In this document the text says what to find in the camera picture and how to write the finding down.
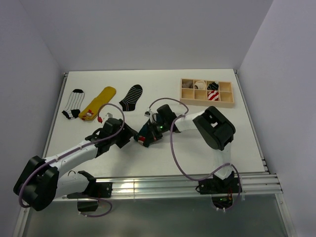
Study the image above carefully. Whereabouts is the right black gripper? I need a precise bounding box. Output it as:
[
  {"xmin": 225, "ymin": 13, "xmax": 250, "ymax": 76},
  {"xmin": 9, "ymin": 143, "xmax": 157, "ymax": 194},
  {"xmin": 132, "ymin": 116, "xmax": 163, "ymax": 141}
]
[{"xmin": 144, "ymin": 120, "xmax": 169, "ymax": 146}]

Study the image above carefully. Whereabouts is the dark green reindeer sock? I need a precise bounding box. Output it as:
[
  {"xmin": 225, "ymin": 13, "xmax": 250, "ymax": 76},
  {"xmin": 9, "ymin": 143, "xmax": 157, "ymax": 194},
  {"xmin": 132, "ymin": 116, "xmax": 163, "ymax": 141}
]
[{"xmin": 133, "ymin": 120, "xmax": 158, "ymax": 148}]

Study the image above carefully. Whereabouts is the red white santa sock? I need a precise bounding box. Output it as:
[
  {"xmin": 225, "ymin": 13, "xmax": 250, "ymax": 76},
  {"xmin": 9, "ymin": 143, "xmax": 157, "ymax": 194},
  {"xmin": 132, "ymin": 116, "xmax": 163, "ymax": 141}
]
[{"xmin": 207, "ymin": 90, "xmax": 219, "ymax": 101}]

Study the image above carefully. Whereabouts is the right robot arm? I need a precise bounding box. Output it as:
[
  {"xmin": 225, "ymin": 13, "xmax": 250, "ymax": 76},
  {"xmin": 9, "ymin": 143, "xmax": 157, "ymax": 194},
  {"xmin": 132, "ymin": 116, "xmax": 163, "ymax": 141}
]
[{"xmin": 136, "ymin": 104, "xmax": 236, "ymax": 193}]

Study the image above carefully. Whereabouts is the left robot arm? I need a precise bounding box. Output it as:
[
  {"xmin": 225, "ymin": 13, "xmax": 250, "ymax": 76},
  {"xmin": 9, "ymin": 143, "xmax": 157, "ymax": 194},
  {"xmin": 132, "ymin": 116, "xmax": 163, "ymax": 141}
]
[{"xmin": 13, "ymin": 118, "xmax": 137, "ymax": 211}]

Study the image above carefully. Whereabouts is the black white striped ankle sock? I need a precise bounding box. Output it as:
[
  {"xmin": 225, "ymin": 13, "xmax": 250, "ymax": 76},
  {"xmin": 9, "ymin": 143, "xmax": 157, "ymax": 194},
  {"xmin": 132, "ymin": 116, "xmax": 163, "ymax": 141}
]
[{"xmin": 119, "ymin": 84, "xmax": 143, "ymax": 112}]

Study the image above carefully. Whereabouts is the mustard yellow sock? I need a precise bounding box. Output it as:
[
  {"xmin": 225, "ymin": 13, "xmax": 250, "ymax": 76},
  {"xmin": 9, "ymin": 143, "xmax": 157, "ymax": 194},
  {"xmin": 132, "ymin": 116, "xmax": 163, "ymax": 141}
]
[{"xmin": 79, "ymin": 86, "xmax": 116, "ymax": 121}]

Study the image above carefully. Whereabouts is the wooden compartment box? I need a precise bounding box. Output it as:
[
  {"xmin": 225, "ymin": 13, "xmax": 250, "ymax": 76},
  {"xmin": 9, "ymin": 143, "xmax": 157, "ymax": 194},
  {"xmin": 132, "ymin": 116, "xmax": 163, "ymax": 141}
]
[{"xmin": 180, "ymin": 78, "xmax": 235, "ymax": 108}]

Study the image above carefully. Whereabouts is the beige rolled sock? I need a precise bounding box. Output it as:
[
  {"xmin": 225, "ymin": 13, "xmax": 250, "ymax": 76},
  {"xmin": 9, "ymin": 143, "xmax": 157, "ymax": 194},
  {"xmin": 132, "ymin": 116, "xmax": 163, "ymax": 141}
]
[{"xmin": 182, "ymin": 79, "xmax": 194, "ymax": 89}]

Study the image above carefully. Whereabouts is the cream rolled sock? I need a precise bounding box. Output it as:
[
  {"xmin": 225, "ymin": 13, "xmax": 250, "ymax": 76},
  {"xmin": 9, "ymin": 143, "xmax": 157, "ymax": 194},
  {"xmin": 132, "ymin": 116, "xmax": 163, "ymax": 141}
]
[{"xmin": 194, "ymin": 80, "xmax": 206, "ymax": 90}]

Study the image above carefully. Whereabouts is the black rolled sock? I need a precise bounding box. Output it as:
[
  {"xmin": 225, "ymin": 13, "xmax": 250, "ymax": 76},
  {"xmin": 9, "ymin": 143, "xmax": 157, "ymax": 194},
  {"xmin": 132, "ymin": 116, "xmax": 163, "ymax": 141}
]
[{"xmin": 207, "ymin": 81, "xmax": 219, "ymax": 90}]

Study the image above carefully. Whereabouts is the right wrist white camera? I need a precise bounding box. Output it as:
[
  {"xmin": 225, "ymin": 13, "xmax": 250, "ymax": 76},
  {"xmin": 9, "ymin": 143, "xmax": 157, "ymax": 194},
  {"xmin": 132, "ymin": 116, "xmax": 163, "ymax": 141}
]
[{"xmin": 144, "ymin": 108, "xmax": 157, "ymax": 123}]

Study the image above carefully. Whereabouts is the wrist white camera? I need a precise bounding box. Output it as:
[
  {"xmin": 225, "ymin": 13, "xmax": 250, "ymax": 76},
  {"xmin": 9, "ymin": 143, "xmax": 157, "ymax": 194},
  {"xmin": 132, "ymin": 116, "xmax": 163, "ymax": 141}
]
[
  {"xmin": 144, "ymin": 108, "xmax": 157, "ymax": 123},
  {"xmin": 97, "ymin": 113, "xmax": 113, "ymax": 123}
]

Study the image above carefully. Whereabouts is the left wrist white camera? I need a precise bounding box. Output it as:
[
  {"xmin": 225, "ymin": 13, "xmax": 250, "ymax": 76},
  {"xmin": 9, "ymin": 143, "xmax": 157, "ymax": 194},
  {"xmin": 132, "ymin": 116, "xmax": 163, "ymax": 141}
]
[{"xmin": 97, "ymin": 113, "xmax": 113, "ymax": 123}]

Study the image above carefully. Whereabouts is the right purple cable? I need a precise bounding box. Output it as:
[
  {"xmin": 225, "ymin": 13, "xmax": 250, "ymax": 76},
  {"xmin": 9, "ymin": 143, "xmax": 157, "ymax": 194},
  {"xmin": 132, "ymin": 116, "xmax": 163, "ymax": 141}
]
[{"xmin": 148, "ymin": 98, "xmax": 244, "ymax": 213}]

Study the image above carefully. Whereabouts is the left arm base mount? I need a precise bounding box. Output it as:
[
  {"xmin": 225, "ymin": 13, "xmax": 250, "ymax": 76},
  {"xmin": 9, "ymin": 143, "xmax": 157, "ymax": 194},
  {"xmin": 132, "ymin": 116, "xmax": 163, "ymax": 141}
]
[{"xmin": 67, "ymin": 182, "xmax": 113, "ymax": 217}]

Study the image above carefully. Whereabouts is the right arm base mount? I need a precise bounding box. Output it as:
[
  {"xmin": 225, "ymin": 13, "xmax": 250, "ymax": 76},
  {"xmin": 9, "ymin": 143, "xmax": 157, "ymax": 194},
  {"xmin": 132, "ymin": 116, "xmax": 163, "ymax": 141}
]
[{"xmin": 195, "ymin": 177, "xmax": 242, "ymax": 210}]

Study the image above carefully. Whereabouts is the aluminium front rail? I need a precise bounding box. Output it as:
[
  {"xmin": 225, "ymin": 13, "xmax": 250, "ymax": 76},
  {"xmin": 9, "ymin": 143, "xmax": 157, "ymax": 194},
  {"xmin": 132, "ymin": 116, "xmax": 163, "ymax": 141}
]
[{"xmin": 55, "ymin": 174, "xmax": 283, "ymax": 200}]

